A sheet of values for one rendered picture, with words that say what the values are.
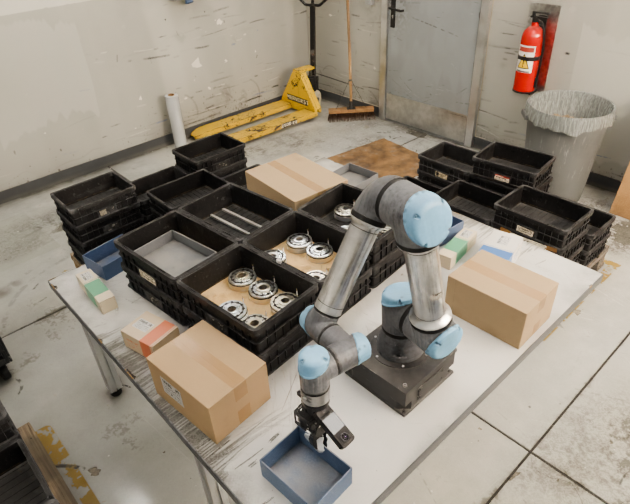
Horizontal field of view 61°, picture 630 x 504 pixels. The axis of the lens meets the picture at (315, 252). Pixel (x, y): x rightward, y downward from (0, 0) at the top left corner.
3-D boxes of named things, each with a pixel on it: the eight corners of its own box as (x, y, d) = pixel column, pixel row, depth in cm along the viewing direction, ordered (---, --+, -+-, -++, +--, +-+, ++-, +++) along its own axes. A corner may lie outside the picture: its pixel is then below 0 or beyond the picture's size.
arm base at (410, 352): (434, 349, 168) (436, 326, 163) (397, 371, 162) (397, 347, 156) (403, 323, 179) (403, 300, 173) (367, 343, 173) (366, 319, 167)
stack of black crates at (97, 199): (130, 231, 359) (113, 170, 333) (153, 249, 340) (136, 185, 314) (72, 256, 337) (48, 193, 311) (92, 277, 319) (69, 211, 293)
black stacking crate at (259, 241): (373, 270, 203) (374, 245, 196) (321, 310, 185) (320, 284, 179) (297, 234, 225) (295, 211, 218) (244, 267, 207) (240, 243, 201)
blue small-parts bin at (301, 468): (352, 482, 144) (352, 467, 140) (314, 523, 136) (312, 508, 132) (300, 440, 156) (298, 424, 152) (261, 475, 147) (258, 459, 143)
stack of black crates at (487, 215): (509, 250, 322) (519, 201, 303) (480, 272, 306) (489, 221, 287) (453, 226, 347) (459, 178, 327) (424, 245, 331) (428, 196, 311)
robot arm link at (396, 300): (403, 305, 172) (403, 271, 164) (432, 328, 162) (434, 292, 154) (373, 320, 167) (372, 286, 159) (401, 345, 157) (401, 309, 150)
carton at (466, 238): (449, 270, 218) (451, 258, 215) (436, 265, 222) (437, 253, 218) (475, 243, 233) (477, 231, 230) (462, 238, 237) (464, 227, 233)
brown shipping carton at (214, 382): (156, 392, 173) (145, 357, 164) (210, 353, 186) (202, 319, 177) (216, 444, 156) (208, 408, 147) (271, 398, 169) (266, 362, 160)
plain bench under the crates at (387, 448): (564, 392, 252) (604, 273, 212) (315, 681, 166) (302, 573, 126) (327, 255, 351) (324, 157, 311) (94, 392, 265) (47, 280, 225)
